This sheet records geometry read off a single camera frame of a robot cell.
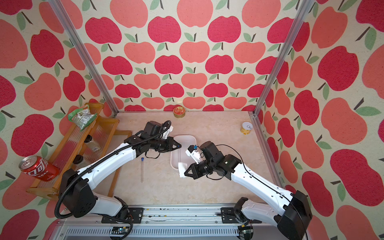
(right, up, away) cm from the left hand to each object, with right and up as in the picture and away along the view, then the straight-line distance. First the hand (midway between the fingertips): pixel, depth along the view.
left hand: (181, 149), depth 76 cm
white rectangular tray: (-1, -3, 0) cm, 4 cm away
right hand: (+3, -12, -6) cm, 14 cm away
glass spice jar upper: (-47, +4, -1) cm, 47 cm away
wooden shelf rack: (-45, +2, -8) cm, 46 cm away
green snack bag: (-49, +17, -3) cm, 52 cm away
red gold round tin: (-5, +23, +42) cm, 48 cm away
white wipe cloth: (+1, -8, -4) cm, 9 cm away
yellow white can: (+44, +11, +28) cm, 53 cm away
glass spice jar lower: (-46, -4, -9) cm, 47 cm away
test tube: (-25, -15, +14) cm, 32 cm away
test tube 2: (-1, -3, 0) cm, 3 cm away
